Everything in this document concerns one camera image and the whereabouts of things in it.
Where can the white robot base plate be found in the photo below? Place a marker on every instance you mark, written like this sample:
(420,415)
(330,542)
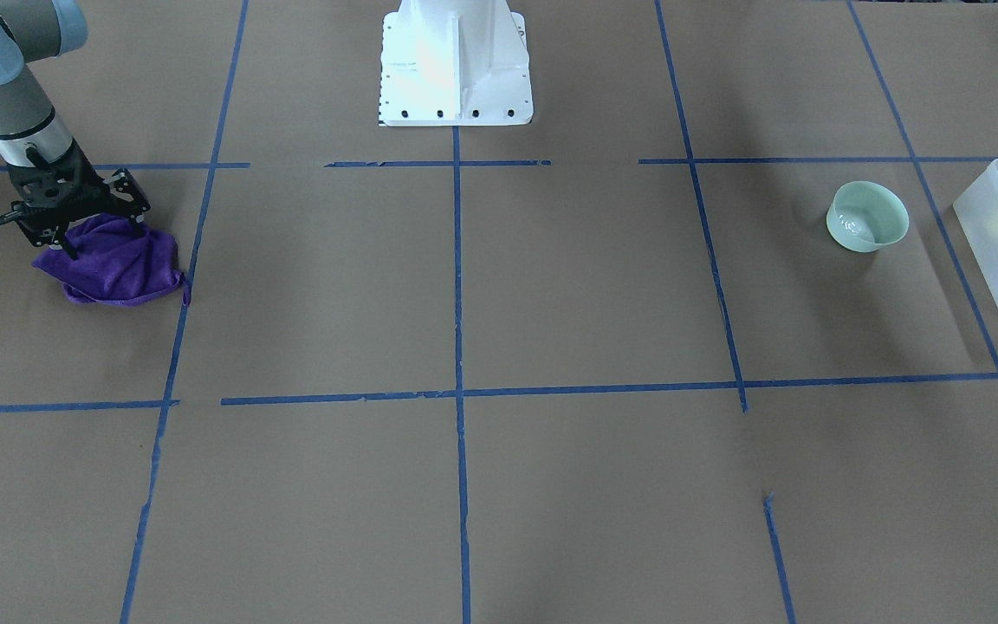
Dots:
(454,64)

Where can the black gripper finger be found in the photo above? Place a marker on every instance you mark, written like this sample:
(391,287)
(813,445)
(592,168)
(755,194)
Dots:
(137,223)
(63,244)

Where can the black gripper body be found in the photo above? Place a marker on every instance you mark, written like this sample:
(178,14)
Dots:
(124,197)

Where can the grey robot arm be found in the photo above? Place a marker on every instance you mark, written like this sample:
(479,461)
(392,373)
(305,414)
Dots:
(30,126)

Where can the pale green ceramic bowl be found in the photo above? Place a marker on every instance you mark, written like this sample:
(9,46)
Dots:
(865,217)

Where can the purple microfibre cloth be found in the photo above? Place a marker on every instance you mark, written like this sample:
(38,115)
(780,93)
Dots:
(115,268)

